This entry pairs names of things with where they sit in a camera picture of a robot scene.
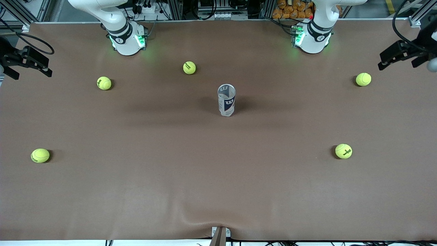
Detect clear Wilson tennis ball can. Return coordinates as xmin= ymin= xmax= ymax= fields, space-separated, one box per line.
xmin=217 ymin=84 xmax=236 ymax=117

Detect white plug strip black plugs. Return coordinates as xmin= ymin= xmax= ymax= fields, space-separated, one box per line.
xmin=136 ymin=3 xmax=158 ymax=14

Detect white power strip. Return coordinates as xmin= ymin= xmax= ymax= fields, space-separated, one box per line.
xmin=198 ymin=12 xmax=248 ymax=20

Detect brown table mat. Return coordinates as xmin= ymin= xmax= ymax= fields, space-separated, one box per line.
xmin=0 ymin=20 xmax=437 ymax=241

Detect aluminium frame rail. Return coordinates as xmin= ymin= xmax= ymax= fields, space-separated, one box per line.
xmin=408 ymin=0 xmax=437 ymax=45
xmin=0 ymin=0 xmax=52 ymax=28

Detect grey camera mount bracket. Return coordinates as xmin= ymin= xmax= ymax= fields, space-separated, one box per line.
xmin=209 ymin=227 xmax=231 ymax=246

